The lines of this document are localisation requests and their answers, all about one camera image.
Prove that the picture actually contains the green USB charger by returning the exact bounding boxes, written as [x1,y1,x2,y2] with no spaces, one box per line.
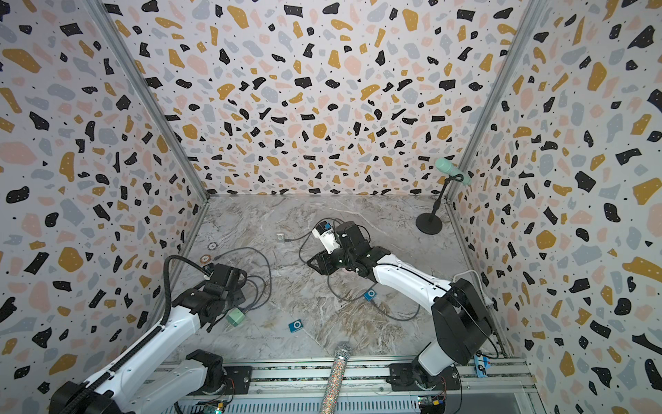
[226,308,246,327]

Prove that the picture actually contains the grey cable of yellow charger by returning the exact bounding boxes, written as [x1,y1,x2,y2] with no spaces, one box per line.
[325,273,422,323]

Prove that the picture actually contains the blue mp3 player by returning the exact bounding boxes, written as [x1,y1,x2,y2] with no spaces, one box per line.
[364,289,377,301]
[288,319,303,333]

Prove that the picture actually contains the grey cable of pink charger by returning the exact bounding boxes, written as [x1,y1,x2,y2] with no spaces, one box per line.
[281,216,342,265]

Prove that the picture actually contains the grey cable of green charger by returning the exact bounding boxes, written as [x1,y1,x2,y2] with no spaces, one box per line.
[211,247,273,314]

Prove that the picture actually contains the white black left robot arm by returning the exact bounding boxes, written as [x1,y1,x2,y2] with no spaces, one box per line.
[49,264,252,413]

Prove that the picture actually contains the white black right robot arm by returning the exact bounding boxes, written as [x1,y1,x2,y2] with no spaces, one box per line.
[307,220,495,390]

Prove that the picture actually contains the black microphone stand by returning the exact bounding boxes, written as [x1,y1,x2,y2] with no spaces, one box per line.
[415,174,464,236]

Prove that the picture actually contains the glitter silver microphone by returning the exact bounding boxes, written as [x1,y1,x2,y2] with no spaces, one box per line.
[319,342,352,414]

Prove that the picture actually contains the green microphone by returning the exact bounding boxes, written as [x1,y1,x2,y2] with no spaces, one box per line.
[435,158,472,186]

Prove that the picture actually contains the blue clip on rail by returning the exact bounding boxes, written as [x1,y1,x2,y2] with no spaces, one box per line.
[474,354,491,379]

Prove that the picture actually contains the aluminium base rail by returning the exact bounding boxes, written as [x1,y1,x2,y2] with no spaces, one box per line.
[150,356,545,413]

